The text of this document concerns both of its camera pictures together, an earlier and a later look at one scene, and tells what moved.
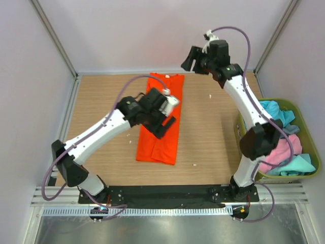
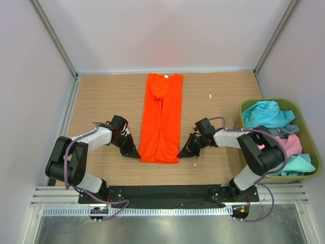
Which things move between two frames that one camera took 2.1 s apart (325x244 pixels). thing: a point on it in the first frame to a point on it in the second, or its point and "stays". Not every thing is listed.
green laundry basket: [308, 146] stays
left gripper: [159, 129] to [131, 151]
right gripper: [196, 54] to [189, 150]
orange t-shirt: [164, 150] stays
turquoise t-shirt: [300, 164] stays
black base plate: [170, 196] stays
